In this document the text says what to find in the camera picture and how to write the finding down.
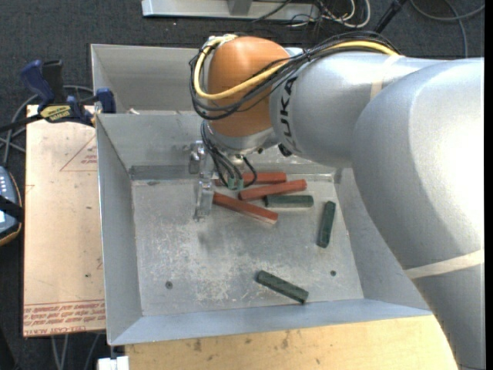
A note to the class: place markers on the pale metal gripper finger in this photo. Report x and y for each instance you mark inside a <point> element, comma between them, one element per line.
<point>199,206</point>
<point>209,199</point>

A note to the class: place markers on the red-brown flat block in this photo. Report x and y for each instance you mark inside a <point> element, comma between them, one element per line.
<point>277,189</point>
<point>269,177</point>
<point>246,207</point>

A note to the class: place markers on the grey metal bin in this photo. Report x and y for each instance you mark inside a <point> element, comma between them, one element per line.
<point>215,253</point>

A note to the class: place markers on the dark green flat block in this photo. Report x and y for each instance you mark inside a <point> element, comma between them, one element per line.
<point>326,226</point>
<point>283,286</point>
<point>290,201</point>

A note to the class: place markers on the brown cardboard board red print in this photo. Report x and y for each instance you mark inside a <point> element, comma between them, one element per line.
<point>61,226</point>

